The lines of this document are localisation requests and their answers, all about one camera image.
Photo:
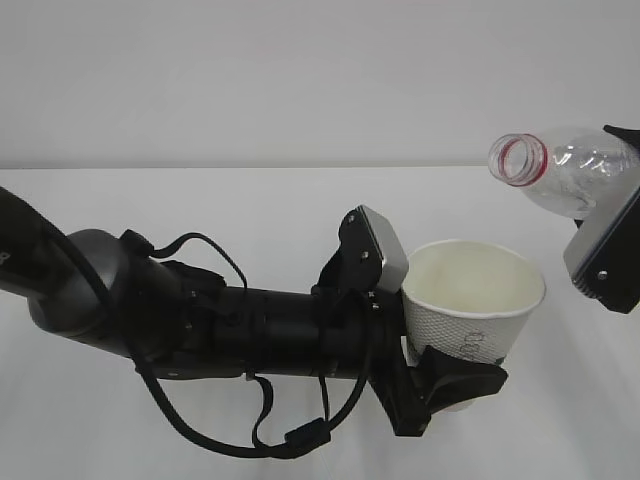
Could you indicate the white paper coffee cup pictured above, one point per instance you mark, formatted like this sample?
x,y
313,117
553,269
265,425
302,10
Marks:
x,y
469,300

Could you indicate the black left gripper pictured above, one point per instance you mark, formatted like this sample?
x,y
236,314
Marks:
x,y
363,324

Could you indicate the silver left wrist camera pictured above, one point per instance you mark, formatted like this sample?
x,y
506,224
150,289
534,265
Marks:
x,y
372,256

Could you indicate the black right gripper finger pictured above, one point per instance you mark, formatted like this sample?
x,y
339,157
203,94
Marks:
x,y
629,136

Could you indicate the clear plastic water bottle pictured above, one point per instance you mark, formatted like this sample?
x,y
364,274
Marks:
x,y
566,170

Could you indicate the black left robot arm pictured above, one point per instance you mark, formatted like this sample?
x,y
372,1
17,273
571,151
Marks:
x,y
178,322

